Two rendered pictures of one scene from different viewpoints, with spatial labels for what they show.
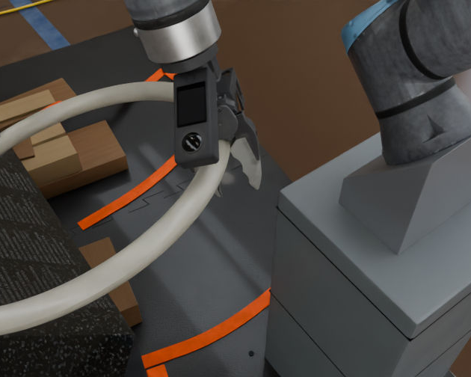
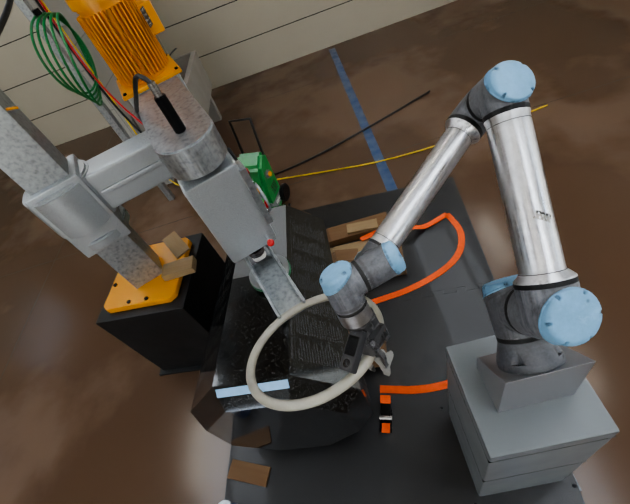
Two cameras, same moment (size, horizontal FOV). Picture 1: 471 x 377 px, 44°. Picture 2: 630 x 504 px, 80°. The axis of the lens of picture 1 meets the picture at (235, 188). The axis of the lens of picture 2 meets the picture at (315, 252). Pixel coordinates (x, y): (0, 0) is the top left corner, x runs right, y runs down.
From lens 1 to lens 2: 0.59 m
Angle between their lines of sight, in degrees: 31
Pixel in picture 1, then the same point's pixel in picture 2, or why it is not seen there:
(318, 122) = not seen: hidden behind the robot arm
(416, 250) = (511, 413)
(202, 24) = (357, 319)
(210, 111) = (357, 352)
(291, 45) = not seen: hidden behind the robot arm
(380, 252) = (488, 406)
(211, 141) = (353, 366)
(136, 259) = (314, 402)
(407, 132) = (504, 355)
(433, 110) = (522, 350)
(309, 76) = not seen: hidden behind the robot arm
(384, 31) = (499, 299)
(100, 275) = (300, 403)
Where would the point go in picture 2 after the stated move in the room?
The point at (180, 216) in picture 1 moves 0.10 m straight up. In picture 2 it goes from (336, 390) to (326, 376)
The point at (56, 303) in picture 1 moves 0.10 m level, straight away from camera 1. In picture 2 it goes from (285, 407) to (285, 372)
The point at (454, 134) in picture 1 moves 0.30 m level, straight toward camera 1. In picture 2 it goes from (531, 368) to (455, 437)
